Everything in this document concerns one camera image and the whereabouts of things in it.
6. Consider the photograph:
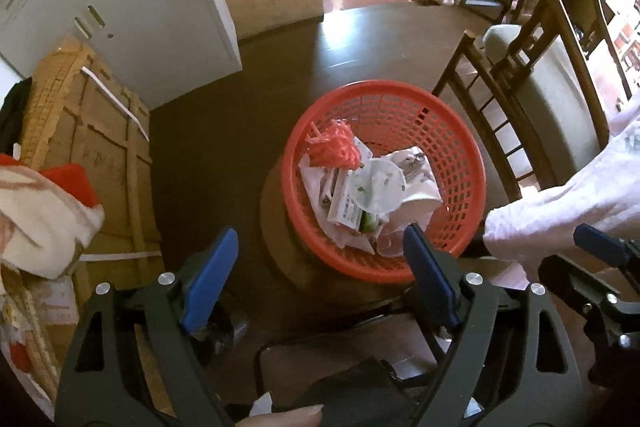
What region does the green tissue pack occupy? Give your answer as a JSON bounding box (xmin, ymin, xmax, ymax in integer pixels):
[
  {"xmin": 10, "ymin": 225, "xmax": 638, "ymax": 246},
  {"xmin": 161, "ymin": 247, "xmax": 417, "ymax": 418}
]
[{"xmin": 327, "ymin": 172, "xmax": 381, "ymax": 235}]

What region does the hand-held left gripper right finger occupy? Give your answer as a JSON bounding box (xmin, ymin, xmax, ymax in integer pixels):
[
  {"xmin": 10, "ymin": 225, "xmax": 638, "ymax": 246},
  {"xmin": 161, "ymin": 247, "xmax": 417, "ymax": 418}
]
[{"xmin": 402, "ymin": 223, "xmax": 586, "ymax": 427}]

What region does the dark round stool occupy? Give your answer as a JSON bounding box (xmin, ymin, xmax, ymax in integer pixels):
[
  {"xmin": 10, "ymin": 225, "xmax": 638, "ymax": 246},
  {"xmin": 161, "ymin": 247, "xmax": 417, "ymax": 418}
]
[{"xmin": 259, "ymin": 157, "xmax": 416, "ymax": 308}]

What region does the red plastic basket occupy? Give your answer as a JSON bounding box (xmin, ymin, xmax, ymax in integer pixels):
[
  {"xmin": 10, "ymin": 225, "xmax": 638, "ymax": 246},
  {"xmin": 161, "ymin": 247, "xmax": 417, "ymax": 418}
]
[{"xmin": 281, "ymin": 79, "xmax": 488, "ymax": 284}]

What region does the black cloth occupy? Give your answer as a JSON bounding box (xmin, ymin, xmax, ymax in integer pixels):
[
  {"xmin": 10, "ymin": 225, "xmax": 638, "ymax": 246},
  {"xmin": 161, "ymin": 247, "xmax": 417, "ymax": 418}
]
[{"xmin": 0, "ymin": 77, "xmax": 33, "ymax": 155}]

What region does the floral white tablecloth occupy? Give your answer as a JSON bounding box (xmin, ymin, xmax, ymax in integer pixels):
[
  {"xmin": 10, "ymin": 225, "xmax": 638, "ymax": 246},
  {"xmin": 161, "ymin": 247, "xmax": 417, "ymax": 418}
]
[{"xmin": 482, "ymin": 92, "xmax": 640, "ymax": 268}]

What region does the wooden chair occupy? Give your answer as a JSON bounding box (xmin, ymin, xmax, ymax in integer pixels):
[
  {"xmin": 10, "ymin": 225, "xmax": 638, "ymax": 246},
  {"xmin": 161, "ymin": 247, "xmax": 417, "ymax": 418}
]
[{"xmin": 432, "ymin": 0, "xmax": 640, "ymax": 208}]

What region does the person's left hand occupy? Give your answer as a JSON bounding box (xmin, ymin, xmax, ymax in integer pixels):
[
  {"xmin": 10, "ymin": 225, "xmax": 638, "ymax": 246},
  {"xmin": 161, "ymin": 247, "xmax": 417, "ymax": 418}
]
[{"xmin": 235, "ymin": 403, "xmax": 325, "ymax": 427}]

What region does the dark cloth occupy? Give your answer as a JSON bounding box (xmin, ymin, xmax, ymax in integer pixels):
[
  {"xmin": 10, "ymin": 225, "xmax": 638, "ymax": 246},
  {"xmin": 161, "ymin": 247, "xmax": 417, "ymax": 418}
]
[{"xmin": 290, "ymin": 357, "xmax": 416, "ymax": 427}]

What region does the grey chair cushion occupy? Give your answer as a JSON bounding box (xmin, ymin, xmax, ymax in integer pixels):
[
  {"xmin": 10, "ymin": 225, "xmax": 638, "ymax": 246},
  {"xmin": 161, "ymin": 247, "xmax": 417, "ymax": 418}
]
[{"xmin": 482, "ymin": 24, "xmax": 608, "ymax": 188}]

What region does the round white plastic lid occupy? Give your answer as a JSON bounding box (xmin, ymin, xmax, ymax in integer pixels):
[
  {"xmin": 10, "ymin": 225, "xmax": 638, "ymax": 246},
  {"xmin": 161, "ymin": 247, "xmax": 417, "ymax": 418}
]
[{"xmin": 348, "ymin": 158, "xmax": 406, "ymax": 212}]

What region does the coral plastic mesh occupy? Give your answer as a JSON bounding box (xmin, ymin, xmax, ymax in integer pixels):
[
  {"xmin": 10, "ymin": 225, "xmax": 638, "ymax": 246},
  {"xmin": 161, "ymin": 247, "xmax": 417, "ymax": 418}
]
[{"xmin": 304, "ymin": 119, "xmax": 362, "ymax": 170}]

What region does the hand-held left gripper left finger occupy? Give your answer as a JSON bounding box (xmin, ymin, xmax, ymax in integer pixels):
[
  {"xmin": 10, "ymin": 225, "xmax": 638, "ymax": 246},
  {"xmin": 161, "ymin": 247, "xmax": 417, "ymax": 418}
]
[{"xmin": 54, "ymin": 228, "xmax": 240, "ymax": 427}]

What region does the red and white cloth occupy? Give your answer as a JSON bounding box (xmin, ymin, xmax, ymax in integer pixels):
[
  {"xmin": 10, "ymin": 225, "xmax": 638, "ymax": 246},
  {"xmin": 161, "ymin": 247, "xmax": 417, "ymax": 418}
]
[{"xmin": 0, "ymin": 154, "xmax": 106, "ymax": 408}]

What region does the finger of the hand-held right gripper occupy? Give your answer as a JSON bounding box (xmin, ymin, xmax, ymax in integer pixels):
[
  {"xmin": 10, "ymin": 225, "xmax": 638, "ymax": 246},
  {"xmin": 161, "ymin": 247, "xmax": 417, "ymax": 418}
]
[
  {"xmin": 573, "ymin": 223, "xmax": 640, "ymax": 268},
  {"xmin": 537, "ymin": 254, "xmax": 640, "ymax": 360}
]

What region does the cardboard box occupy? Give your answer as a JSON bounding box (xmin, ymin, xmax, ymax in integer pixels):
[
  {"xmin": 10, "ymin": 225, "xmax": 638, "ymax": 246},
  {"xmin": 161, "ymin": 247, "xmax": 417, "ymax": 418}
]
[{"xmin": 20, "ymin": 34, "xmax": 163, "ymax": 408}]

